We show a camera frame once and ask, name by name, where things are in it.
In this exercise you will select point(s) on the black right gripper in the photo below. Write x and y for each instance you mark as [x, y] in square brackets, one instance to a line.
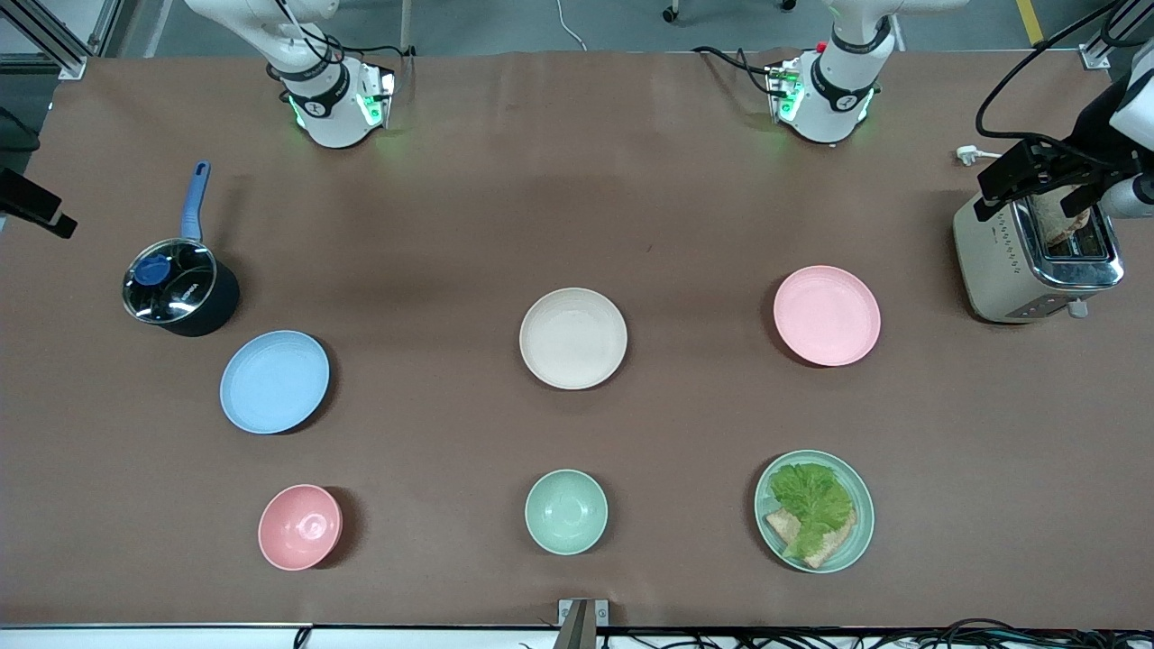
[27, 202]

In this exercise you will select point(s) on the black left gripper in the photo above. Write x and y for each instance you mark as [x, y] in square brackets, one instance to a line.
[1092, 124]

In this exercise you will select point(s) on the pink plate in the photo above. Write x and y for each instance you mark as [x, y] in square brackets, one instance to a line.
[827, 315]

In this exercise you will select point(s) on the light blue plate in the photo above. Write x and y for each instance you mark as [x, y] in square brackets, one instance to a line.
[274, 381]

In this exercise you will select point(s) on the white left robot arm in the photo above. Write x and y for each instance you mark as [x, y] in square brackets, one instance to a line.
[829, 90]

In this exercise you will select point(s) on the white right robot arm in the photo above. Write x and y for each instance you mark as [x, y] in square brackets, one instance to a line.
[329, 99]

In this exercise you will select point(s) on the toasted bread in toaster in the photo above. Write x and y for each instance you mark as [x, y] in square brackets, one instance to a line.
[1055, 225]

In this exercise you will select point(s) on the silver toaster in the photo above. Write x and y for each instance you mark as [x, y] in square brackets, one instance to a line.
[1001, 270]

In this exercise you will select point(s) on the glass lid with blue knob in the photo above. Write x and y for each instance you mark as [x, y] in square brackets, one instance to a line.
[171, 281]

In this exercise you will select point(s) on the mint green plate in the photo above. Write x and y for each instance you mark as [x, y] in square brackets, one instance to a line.
[861, 532]

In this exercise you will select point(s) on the green lettuce leaf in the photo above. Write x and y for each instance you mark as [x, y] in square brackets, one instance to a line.
[811, 500]

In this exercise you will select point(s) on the pink bowl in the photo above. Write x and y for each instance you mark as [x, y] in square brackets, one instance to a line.
[299, 527]

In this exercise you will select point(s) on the brown bread slice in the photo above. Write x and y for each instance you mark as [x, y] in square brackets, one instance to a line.
[834, 545]

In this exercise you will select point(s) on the black chair caster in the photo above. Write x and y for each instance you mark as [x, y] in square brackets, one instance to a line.
[672, 13]

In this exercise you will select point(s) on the beige plate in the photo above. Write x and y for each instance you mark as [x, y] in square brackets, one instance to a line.
[572, 338]

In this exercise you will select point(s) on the mint green bowl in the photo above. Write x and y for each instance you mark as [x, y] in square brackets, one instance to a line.
[566, 511]

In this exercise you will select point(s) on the aluminium frame profile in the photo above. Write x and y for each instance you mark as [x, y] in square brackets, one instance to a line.
[54, 41]
[1113, 36]

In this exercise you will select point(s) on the metal table edge bracket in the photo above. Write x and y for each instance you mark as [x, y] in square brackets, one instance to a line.
[582, 617]

